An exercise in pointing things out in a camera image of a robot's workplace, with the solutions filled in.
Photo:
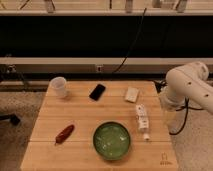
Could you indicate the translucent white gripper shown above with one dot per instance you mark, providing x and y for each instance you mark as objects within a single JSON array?
[{"x": 169, "y": 116}]

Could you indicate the red chili pepper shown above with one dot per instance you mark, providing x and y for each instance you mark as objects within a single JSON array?
[{"x": 63, "y": 135}]

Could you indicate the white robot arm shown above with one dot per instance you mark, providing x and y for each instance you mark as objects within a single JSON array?
[{"x": 185, "y": 83}]

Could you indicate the white tube with cap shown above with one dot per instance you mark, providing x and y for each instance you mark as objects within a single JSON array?
[{"x": 143, "y": 121}]

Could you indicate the green bowl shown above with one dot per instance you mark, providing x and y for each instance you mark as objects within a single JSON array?
[{"x": 112, "y": 141}]

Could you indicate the black smartphone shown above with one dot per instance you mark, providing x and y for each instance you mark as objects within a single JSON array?
[{"x": 97, "y": 92}]

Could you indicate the white plastic cup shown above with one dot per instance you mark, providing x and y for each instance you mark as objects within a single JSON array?
[{"x": 58, "y": 84}]

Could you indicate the black chair base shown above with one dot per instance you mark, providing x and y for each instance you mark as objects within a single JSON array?
[{"x": 14, "y": 120}]

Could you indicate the grey metal rail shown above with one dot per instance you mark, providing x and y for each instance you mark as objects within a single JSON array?
[{"x": 95, "y": 65}]

